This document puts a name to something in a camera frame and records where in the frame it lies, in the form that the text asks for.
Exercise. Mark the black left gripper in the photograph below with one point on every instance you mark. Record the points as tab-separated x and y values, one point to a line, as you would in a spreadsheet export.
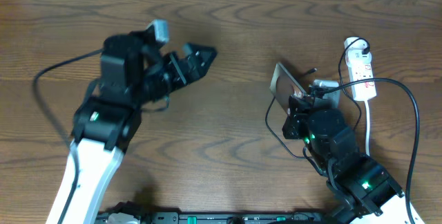
198	63

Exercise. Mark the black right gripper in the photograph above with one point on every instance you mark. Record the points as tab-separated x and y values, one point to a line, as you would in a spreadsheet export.
300	108

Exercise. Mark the Galaxy S25 Ultra smartphone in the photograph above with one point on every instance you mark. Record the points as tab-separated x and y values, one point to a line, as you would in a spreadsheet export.
283	86

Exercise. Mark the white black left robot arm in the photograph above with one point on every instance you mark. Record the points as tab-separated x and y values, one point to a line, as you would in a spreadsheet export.
134	72

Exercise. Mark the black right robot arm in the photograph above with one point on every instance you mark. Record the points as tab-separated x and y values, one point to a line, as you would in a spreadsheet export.
368	193

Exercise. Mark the white power strip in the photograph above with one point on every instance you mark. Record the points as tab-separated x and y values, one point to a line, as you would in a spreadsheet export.
358	60

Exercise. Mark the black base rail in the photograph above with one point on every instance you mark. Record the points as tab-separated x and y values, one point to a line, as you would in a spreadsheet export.
130	212

